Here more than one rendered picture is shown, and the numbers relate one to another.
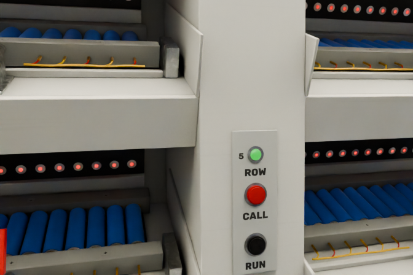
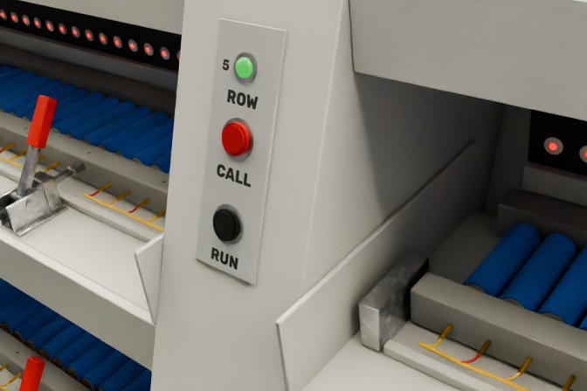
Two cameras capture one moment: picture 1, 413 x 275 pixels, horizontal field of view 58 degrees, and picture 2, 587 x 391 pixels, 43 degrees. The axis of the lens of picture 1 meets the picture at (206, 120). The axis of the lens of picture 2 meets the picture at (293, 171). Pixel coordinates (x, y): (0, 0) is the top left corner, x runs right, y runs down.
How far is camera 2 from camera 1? 0.34 m
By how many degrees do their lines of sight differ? 51
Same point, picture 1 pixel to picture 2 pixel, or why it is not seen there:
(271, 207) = (258, 170)
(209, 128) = (194, 7)
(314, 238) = (453, 312)
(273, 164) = (270, 93)
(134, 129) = not seen: outside the picture
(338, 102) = not seen: outside the picture
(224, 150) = (209, 50)
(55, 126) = not seen: outside the picture
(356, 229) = (563, 345)
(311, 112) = (367, 10)
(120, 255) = not seen: hidden behind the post
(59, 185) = not seen: hidden behind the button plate
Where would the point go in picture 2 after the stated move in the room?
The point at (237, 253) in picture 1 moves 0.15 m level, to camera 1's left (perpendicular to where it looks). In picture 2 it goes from (203, 225) to (87, 149)
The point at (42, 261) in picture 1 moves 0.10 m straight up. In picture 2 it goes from (109, 162) to (118, 21)
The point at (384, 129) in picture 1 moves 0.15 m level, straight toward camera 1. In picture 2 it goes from (557, 90) to (136, 45)
